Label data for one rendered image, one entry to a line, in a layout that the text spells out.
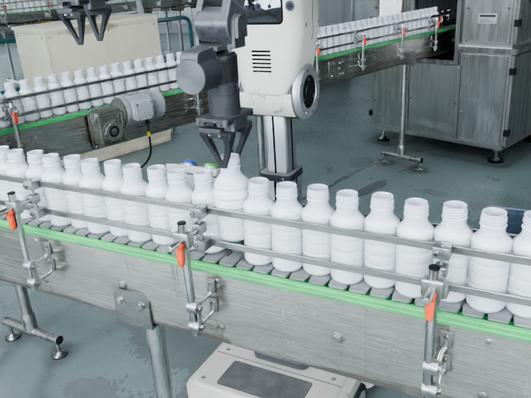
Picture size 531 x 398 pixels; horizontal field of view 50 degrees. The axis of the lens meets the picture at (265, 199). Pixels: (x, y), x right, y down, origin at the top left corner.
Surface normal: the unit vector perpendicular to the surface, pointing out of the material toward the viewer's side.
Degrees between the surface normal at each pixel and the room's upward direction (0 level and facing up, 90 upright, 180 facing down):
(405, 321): 90
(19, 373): 0
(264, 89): 90
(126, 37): 90
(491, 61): 90
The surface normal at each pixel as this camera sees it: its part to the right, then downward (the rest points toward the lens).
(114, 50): 0.70, 0.23
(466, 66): -0.71, 0.31
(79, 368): -0.06, -0.92
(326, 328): -0.46, 0.36
